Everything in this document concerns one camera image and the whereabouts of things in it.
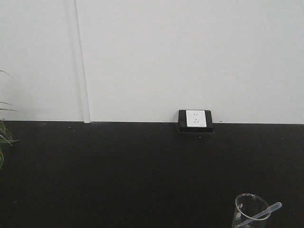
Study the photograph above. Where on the clear glass beaker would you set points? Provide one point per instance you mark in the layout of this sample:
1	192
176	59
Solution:
247	206

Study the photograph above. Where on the clear plastic pipette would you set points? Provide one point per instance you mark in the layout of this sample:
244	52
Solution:
266	211

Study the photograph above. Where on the black socket housing box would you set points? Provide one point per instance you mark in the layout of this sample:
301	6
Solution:
183	129

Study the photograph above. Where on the green plant leaves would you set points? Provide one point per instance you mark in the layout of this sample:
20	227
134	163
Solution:
6	136

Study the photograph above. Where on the white wall power socket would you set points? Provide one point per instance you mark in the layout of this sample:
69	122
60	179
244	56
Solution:
196	118

